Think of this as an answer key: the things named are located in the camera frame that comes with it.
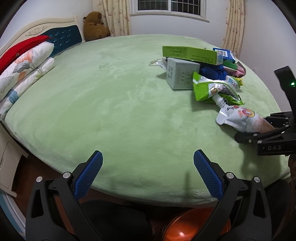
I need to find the blue medicine box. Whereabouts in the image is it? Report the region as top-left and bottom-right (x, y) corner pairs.
(213, 48), (235, 63)

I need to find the green pink snack bag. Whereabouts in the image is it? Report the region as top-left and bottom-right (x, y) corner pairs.
(223, 60), (246, 78)

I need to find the white spout pouch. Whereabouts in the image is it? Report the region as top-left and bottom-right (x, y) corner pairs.
(213, 94), (276, 133)

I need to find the blue white milk carton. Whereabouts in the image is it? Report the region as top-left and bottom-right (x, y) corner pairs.
(225, 75), (243, 91)

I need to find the cream bedside cabinet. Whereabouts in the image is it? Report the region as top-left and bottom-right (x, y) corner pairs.
(0, 125), (28, 198)

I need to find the dark blue cloth item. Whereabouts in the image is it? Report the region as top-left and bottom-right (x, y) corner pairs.
(199, 65), (227, 80)

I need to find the green crumpled snack bag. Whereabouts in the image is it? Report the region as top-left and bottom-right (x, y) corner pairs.
(193, 72), (244, 105)

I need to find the right floral curtain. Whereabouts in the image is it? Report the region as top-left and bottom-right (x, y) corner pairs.
(223, 0), (245, 58)

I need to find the floral curtain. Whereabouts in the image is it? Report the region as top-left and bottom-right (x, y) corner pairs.
(92, 0), (132, 37)
(223, 0), (245, 58)

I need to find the long green carton box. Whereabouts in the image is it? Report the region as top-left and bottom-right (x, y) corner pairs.
(162, 46), (223, 65)

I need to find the grey-green square box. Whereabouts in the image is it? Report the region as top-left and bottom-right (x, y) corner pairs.
(166, 58), (200, 90)

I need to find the green bed blanket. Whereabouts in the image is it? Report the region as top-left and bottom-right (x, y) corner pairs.
(3, 35), (290, 206)

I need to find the white plastic wrapper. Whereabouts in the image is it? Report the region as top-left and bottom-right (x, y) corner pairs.
(149, 57), (167, 70)

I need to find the barred window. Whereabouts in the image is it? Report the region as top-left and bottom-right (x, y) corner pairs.
(129, 0), (209, 22)

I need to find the floral white lower pillow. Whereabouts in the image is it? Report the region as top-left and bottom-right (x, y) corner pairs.
(1, 58), (55, 121)

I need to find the red pillow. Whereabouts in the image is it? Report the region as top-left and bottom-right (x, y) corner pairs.
(0, 35), (51, 73)

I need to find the cream and teal headboard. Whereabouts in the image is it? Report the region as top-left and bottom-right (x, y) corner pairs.
(1, 16), (84, 56)

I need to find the brown teddy bear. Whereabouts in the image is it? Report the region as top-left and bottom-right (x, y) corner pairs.
(83, 11), (111, 41)

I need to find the left floral curtain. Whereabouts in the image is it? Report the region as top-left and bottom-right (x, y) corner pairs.
(92, 0), (132, 37)

